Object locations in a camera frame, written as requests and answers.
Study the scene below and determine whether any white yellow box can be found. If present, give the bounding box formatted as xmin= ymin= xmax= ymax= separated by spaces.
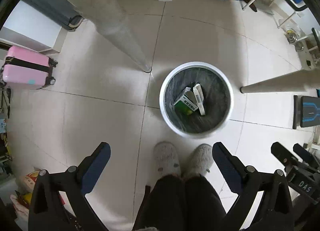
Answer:
xmin=193 ymin=83 xmax=206 ymax=116

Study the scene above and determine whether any green white carton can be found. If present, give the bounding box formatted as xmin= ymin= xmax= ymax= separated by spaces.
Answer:
xmin=174 ymin=87 xmax=199 ymax=115

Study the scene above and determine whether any white trash bin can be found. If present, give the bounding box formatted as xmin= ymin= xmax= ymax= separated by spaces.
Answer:
xmin=159 ymin=62 xmax=234 ymax=139

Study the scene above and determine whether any right grey slipper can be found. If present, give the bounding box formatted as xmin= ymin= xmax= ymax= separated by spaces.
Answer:
xmin=184 ymin=144 xmax=214 ymax=178

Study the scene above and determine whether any grey slipper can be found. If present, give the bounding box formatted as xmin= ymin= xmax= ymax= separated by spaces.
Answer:
xmin=153 ymin=142 xmax=181 ymax=177
xmin=184 ymin=144 xmax=214 ymax=178

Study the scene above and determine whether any black blue step board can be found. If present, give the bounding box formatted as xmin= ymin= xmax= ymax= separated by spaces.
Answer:
xmin=292 ymin=95 xmax=320 ymax=129

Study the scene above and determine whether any left grey slipper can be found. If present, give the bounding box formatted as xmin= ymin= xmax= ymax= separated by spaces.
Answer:
xmin=153 ymin=142 xmax=181 ymax=177

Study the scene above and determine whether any pink suitcase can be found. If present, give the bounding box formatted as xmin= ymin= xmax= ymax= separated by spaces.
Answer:
xmin=1 ymin=46 xmax=58 ymax=90

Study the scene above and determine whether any dark folded cot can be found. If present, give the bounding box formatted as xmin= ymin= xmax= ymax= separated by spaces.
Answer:
xmin=22 ymin=0 xmax=84 ymax=31

